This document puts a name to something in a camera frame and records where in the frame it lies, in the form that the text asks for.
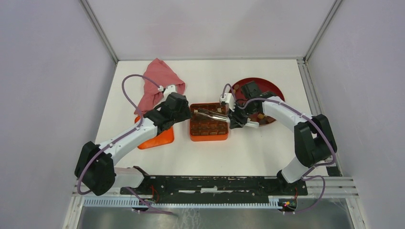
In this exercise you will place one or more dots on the orange box lid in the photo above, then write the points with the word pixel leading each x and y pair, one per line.
pixel 158 137

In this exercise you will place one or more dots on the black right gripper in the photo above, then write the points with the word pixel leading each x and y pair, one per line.
pixel 236 120

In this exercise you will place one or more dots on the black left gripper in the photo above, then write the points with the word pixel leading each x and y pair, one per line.
pixel 186 113

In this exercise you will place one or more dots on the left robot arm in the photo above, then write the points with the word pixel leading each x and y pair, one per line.
pixel 96 168

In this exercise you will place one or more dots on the silver white-handled tongs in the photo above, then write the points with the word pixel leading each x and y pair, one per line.
pixel 213 115

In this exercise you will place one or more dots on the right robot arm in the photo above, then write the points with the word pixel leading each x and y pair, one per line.
pixel 314 142

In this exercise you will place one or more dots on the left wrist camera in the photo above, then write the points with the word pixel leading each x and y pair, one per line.
pixel 167 90

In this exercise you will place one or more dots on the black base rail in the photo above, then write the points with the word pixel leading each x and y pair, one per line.
pixel 217 190

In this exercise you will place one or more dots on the pink cloth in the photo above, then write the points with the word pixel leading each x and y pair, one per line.
pixel 159 72

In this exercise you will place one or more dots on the orange chocolate box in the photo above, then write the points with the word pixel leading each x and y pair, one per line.
pixel 204 129

